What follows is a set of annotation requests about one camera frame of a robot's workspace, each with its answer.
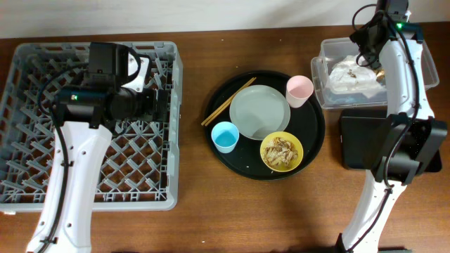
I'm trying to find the gold foil wrapper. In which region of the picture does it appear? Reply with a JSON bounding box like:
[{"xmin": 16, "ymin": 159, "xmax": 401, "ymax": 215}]
[{"xmin": 375, "ymin": 70, "xmax": 385, "ymax": 82}]

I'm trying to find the white paper napkin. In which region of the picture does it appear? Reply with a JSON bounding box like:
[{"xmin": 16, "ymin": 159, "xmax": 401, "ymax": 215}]
[{"xmin": 326, "ymin": 56, "xmax": 385, "ymax": 98}]

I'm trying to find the pink plastic cup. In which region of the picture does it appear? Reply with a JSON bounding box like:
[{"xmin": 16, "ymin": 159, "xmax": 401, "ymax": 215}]
[{"xmin": 285, "ymin": 75, "xmax": 314, "ymax": 108}]

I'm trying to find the light blue plastic cup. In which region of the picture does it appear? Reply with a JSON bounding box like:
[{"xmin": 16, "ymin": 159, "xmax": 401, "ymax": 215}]
[{"xmin": 211, "ymin": 122, "xmax": 240, "ymax": 154}]

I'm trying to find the yellow plastic bowl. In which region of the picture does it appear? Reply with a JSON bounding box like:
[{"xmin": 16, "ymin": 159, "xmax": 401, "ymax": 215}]
[{"xmin": 259, "ymin": 131, "xmax": 304, "ymax": 173}]

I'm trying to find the peanut shells and rice waste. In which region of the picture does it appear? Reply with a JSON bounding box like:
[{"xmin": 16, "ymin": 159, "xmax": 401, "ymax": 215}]
[{"xmin": 263, "ymin": 137, "xmax": 298, "ymax": 169}]

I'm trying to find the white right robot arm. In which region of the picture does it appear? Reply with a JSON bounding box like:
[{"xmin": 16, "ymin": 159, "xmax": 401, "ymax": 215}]
[{"xmin": 335, "ymin": 7, "xmax": 447, "ymax": 252}]

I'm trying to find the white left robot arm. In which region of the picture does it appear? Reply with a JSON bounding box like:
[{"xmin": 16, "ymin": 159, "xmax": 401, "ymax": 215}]
[{"xmin": 26, "ymin": 86, "xmax": 170, "ymax": 252}]

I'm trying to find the clear plastic waste bin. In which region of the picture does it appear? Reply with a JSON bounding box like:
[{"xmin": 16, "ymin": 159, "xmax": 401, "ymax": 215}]
[{"xmin": 311, "ymin": 38, "xmax": 439, "ymax": 113}]

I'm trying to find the grey plastic dishwasher rack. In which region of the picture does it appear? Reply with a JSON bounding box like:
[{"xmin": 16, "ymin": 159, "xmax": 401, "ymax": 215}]
[{"xmin": 1, "ymin": 41, "xmax": 183, "ymax": 214}]

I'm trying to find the wooden chopstick lower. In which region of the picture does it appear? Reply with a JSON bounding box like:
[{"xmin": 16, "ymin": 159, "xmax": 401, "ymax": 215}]
[{"xmin": 203, "ymin": 78, "xmax": 257, "ymax": 127}]

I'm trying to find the black rectangular tray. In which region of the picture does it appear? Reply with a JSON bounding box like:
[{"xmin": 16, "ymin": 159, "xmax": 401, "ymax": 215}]
[{"xmin": 340, "ymin": 109, "xmax": 448, "ymax": 181}]

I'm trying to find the grey round plate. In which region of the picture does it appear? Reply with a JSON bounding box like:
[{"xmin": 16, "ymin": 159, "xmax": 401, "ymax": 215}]
[{"xmin": 229, "ymin": 85, "xmax": 290, "ymax": 141}]

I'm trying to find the round black tray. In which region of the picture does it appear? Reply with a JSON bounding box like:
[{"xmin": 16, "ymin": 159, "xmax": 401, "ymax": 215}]
[{"xmin": 204, "ymin": 70, "xmax": 326, "ymax": 181}]

